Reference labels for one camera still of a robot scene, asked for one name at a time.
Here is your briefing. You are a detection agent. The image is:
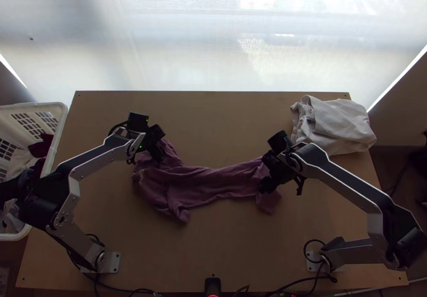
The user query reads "purple t-shirt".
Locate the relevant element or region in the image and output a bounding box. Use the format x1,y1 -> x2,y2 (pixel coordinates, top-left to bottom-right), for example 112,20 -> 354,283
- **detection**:
131,138 -> 283,224

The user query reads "white garment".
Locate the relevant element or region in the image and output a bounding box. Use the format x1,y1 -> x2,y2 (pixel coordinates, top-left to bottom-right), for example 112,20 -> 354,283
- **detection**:
288,93 -> 378,156

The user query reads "heap of clothes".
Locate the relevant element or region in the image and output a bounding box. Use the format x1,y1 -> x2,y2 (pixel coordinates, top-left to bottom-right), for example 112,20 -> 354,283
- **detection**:
0,132 -> 56,235

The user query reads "white laundry basket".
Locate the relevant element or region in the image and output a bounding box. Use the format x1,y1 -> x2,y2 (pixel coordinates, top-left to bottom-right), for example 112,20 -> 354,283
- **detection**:
0,102 -> 69,242

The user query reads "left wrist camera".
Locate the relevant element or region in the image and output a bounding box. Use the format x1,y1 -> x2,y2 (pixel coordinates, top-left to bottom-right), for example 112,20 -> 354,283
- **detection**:
128,111 -> 150,133

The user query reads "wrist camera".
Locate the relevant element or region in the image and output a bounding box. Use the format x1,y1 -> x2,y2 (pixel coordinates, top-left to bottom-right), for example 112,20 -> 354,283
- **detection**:
267,130 -> 290,153
128,111 -> 150,133

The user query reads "black cable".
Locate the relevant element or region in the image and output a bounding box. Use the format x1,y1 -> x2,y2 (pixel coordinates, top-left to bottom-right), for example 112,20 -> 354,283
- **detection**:
85,232 -> 108,250
108,120 -> 131,138
303,238 -> 338,284
293,172 -> 306,196

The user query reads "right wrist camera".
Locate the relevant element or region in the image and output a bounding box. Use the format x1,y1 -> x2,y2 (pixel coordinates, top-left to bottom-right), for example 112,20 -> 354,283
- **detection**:
267,130 -> 290,153

